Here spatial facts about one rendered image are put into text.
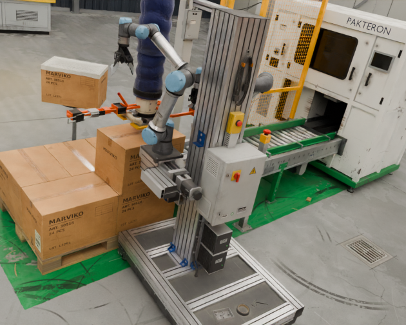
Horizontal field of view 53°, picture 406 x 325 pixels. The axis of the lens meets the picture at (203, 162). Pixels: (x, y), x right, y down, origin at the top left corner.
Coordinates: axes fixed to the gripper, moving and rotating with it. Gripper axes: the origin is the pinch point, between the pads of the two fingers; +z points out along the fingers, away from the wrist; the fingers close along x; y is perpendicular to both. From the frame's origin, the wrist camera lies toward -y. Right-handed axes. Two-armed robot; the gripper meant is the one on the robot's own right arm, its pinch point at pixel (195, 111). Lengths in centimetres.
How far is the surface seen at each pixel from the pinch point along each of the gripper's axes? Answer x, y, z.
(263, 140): 31, -59, 23
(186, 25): -109, -78, -43
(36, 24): -734, -196, 96
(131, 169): -7, 52, 43
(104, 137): -35, 60, 27
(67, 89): -170, 21, 38
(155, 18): -17, 37, -67
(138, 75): -26, 40, -24
